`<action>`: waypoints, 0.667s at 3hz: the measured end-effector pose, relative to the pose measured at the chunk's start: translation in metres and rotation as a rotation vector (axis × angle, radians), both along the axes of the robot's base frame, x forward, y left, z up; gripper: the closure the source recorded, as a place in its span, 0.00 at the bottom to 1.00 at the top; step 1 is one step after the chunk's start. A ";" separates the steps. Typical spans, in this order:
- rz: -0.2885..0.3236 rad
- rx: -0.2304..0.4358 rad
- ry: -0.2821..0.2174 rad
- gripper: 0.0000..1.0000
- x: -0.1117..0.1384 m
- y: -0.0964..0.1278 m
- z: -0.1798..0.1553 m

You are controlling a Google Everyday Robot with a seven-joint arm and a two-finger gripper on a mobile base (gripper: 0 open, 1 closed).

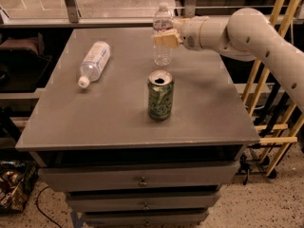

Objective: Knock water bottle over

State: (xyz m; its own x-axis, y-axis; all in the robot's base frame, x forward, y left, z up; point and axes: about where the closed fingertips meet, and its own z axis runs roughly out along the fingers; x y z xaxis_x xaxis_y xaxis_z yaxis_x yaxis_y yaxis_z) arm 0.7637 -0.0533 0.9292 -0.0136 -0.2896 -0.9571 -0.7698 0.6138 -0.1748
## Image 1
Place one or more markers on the grey drawer cabinet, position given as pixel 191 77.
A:
pixel 108 123

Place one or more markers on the metal window frame rail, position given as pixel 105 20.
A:
pixel 30 14

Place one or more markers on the green soda can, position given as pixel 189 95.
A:
pixel 160 94

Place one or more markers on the clear water bottle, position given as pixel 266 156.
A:
pixel 162 21
pixel 93 64

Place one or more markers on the grey drawer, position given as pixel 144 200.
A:
pixel 146 218
pixel 123 177
pixel 143 201

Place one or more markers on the middle grey drawer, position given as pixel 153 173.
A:
pixel 143 201

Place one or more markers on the top grey drawer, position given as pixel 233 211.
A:
pixel 123 177

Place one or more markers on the dark chair at left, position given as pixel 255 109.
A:
pixel 23 64

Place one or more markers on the bottom grey drawer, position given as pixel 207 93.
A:
pixel 146 218

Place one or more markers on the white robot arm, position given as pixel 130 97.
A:
pixel 245 35

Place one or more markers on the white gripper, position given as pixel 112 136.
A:
pixel 191 32

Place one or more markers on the clear lying water bottle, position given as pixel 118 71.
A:
pixel 93 64

